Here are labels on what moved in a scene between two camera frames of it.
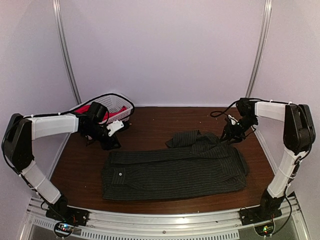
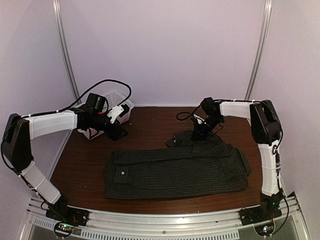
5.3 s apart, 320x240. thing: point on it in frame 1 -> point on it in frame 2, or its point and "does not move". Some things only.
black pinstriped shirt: [192, 163] does not move
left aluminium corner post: [60, 31] does not move
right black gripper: [230, 132] -> [199, 132]
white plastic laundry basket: [113, 102] does not move
